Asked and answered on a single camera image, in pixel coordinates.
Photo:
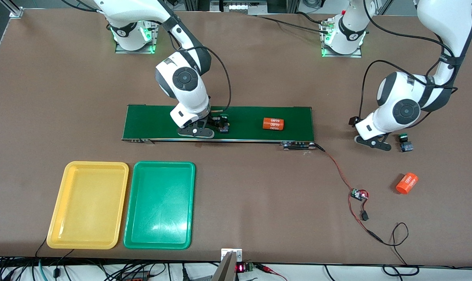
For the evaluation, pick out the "aluminium frame extrusion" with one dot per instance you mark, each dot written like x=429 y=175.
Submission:
x=13 y=9

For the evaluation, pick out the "red power strip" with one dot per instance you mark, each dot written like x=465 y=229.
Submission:
x=136 y=278

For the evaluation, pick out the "green plastic tray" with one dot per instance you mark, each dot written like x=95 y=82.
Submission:
x=173 y=218

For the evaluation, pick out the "green conveyor belt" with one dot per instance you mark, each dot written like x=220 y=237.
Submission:
x=304 y=125

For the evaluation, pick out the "green push button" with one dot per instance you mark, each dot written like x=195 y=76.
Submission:
x=405 y=144
x=223 y=125

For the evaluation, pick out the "orange printed cylinder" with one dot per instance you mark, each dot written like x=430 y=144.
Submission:
x=273 y=123
x=406 y=183

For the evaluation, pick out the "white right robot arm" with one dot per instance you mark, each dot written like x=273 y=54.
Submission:
x=189 y=93

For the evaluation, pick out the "silver mounting plate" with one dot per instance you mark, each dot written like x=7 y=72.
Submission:
x=239 y=253

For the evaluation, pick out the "grey metal bar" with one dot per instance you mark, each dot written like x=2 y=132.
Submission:
x=224 y=269

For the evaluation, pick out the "black inline connector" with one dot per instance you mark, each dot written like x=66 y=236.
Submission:
x=364 y=215

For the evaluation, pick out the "red digit display module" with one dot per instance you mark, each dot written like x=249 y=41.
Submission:
x=241 y=267

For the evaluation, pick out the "small green circuit board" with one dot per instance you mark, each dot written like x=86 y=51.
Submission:
x=358 y=194

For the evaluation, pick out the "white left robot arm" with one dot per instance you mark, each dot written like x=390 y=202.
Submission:
x=446 y=15

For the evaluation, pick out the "yellow plastic tray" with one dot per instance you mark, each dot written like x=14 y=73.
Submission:
x=88 y=218

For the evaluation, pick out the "white vented device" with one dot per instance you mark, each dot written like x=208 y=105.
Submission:
x=237 y=6

